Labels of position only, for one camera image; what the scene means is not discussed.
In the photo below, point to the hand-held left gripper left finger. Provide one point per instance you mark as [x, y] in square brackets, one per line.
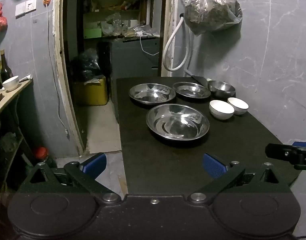
[95, 164]

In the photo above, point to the dark glass bottle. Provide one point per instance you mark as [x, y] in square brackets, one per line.
[5, 72]

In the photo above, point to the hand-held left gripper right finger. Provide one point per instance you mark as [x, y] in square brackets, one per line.
[213, 167]

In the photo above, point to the stainless steel bowl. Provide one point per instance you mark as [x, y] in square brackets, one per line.
[221, 90]

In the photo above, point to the stainless steel plate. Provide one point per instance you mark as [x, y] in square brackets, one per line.
[151, 93]
[178, 122]
[191, 90]

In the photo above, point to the wooden door frame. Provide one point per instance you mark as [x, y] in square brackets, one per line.
[61, 67]

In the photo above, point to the cluttered storage shelf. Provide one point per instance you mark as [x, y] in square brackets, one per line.
[112, 2]

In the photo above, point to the red-lidded jar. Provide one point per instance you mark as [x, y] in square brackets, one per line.
[41, 153]

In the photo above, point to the yellow box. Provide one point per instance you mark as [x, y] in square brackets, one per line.
[92, 95]

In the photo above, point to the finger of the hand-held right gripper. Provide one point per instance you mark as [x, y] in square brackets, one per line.
[288, 153]
[304, 144]

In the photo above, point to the white squeezed tube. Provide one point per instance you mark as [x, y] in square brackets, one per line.
[25, 78]

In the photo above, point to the white ceramic bowl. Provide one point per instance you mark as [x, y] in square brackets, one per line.
[221, 110]
[239, 105]

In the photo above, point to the black plastic bag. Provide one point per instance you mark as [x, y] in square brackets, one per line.
[86, 65]

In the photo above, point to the green box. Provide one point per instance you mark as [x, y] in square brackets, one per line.
[92, 33]

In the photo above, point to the hanging clear plastic bag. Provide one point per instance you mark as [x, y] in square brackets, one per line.
[213, 7]

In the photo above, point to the dark grey cabinet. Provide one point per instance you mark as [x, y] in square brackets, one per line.
[132, 60]

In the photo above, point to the orange wall hook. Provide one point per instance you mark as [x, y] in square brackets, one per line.
[47, 0]

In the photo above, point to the white footed bowl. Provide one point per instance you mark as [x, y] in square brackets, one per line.
[11, 83]

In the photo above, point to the wooden counter shelf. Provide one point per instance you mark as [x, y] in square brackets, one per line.
[7, 100]

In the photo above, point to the kitchen cleaver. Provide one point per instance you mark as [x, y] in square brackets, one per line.
[199, 80]

